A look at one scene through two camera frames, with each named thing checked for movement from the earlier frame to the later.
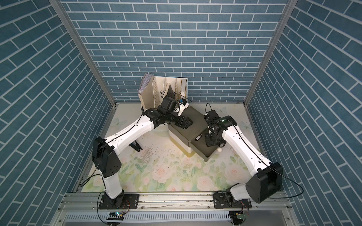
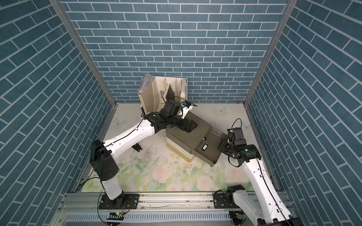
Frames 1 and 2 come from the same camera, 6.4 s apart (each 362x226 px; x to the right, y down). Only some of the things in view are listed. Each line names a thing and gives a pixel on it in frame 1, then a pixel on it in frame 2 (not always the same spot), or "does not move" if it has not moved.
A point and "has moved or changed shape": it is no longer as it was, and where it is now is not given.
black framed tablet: x=170 y=93 does not move
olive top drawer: x=205 y=151 has moved or changed shape
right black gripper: x=209 y=143 to x=221 y=146
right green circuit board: x=242 y=216 does not move
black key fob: x=198 y=137 to x=204 y=147
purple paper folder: x=147 y=78 does not move
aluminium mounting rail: x=82 y=209 does not move
